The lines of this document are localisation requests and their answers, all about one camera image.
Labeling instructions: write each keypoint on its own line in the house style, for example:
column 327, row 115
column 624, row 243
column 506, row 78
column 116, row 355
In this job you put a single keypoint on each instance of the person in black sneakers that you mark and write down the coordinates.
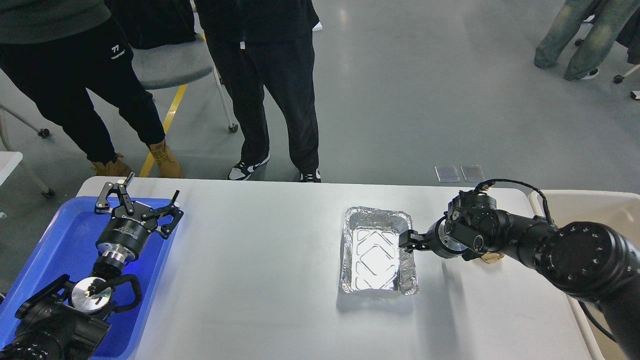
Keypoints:
column 263, row 46

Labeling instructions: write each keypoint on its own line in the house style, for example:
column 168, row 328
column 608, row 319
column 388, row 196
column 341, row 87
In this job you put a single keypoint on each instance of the beige plastic bin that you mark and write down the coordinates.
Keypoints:
column 621, row 212

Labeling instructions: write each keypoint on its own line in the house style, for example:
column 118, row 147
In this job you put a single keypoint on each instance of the blue plastic tray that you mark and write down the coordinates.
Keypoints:
column 68, row 247

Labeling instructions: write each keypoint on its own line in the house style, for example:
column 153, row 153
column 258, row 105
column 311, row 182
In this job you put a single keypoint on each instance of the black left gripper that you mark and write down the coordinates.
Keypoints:
column 131, row 223

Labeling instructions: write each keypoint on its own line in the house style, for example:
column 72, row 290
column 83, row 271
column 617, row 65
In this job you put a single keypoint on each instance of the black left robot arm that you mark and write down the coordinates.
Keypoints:
column 86, row 290

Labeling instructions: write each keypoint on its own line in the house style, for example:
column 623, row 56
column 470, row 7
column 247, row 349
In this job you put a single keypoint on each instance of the rolling chair base right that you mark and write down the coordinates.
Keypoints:
column 619, row 78

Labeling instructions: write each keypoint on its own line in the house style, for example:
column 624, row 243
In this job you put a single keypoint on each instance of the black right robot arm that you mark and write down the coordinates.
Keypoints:
column 588, row 261

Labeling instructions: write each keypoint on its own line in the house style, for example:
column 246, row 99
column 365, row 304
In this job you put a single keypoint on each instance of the white side table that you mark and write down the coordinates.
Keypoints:
column 9, row 160

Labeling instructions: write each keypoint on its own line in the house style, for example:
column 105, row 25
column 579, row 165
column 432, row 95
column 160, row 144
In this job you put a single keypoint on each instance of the floor plate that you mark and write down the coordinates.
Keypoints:
column 447, row 173
column 473, row 173

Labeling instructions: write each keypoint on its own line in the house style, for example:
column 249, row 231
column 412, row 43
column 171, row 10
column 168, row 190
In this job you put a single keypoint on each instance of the left floor plate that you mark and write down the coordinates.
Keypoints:
column 447, row 173

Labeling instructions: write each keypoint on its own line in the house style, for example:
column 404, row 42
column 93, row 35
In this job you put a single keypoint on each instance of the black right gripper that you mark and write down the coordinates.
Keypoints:
column 435, row 240

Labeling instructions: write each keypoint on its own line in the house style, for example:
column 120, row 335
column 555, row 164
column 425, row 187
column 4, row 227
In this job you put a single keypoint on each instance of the grey rolling chair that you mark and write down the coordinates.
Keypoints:
column 173, row 65

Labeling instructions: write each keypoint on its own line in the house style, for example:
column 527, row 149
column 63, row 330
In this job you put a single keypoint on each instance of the crumpled brown paper ball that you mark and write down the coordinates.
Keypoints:
column 492, row 257

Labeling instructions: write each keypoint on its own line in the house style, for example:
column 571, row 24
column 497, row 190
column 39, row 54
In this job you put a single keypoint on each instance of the right floor plate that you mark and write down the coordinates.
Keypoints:
column 473, row 173

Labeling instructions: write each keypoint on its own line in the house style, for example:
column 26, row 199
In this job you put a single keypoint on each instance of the person in tan boots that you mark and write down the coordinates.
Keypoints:
column 56, row 52

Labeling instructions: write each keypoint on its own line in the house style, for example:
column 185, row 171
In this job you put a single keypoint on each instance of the aluminium foil tray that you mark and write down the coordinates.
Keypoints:
column 372, row 260

